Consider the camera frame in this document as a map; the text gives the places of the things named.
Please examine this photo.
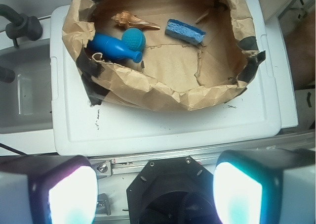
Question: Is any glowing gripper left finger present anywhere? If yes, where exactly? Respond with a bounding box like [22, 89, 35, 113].
[0, 155, 98, 224]

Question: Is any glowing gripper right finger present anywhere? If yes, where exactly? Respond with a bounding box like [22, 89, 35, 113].
[213, 148, 316, 224]

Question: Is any blue sponge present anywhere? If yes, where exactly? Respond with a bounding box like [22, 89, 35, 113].
[165, 19, 206, 45]

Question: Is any white plastic bin lid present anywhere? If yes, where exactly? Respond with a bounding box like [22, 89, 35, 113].
[50, 0, 281, 156]

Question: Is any clear plastic bin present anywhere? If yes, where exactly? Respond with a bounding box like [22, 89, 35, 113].
[0, 39, 52, 134]

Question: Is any blue toy bowling pin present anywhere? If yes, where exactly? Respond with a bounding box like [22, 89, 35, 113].
[87, 33, 143, 63]

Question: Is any black clamp knob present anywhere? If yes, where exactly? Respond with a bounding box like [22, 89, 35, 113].
[0, 4, 43, 48]

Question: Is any brown paper bag tray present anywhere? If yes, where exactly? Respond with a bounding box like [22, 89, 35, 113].
[62, 0, 266, 111]

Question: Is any teal dimpled ball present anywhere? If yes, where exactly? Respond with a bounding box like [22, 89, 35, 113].
[121, 28, 146, 51]

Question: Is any tan conch seashell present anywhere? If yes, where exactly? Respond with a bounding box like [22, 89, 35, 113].
[111, 11, 160, 30]

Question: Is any aluminium extrusion rail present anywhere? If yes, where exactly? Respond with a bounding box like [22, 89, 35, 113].
[87, 131, 316, 178]

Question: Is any black octagonal mount plate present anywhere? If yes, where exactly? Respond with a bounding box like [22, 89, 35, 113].
[126, 156, 220, 224]

